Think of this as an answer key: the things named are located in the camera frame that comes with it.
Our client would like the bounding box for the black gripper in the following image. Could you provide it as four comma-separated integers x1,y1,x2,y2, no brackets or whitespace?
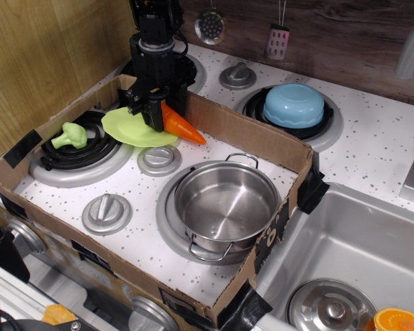
119,32,197,133

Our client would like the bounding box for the orange toy carrot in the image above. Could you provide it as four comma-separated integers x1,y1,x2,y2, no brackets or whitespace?
161,103,206,145

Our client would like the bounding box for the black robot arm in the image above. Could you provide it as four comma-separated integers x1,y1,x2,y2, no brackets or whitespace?
120,1,197,132

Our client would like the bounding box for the light green plastic plate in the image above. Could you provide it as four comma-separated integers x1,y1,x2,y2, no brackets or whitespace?
101,107,178,148

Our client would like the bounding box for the back left black burner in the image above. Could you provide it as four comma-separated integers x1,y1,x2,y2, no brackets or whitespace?
117,55,204,86

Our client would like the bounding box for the silver knob middle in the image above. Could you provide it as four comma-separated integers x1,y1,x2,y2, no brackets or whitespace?
137,145,182,177

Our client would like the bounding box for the silver knob upper centre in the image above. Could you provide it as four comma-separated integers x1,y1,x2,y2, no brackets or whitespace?
219,62,257,90

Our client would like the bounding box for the back right black burner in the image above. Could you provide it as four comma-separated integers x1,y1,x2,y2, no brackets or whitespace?
243,83,333,139

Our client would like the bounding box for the hanging silver slotted ladle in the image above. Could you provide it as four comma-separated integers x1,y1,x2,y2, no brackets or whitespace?
195,1,228,46

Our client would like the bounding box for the green toy broccoli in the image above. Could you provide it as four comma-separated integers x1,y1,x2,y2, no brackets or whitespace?
51,122,88,149

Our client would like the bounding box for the stainless steel pot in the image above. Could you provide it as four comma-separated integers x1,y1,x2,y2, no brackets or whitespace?
174,153,280,263

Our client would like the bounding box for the hanging silver spatula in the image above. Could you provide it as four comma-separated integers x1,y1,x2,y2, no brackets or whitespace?
264,1,290,61

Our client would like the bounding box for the light blue plastic bowl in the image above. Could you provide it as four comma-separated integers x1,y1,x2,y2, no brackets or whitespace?
263,83,324,129

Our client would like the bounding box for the brown cardboard fence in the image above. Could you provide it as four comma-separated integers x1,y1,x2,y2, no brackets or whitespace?
0,75,313,329

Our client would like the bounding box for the silver oven dial left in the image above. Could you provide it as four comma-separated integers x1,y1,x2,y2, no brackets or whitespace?
8,219,48,258

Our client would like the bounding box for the silver oven dial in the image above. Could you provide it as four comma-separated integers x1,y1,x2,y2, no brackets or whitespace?
8,219,48,258
128,295,179,331

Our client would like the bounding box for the silver oven dial right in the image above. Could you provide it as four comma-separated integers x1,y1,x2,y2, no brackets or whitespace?
128,295,179,331

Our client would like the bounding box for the orange toy piece bottom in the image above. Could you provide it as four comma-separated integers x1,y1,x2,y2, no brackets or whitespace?
41,304,77,325

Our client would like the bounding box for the silver faucet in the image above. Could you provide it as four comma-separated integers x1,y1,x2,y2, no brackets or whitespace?
395,28,414,80

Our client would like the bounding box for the silver pot lid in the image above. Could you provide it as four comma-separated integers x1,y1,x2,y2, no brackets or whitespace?
286,279,377,330

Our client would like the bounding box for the silver sink basin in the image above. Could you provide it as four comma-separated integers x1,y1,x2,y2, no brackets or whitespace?
256,184,414,330

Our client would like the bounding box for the orange slice toy can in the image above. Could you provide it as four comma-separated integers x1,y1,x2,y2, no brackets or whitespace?
364,308,414,331

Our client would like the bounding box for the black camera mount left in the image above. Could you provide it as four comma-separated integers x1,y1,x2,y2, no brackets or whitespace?
0,226,30,283

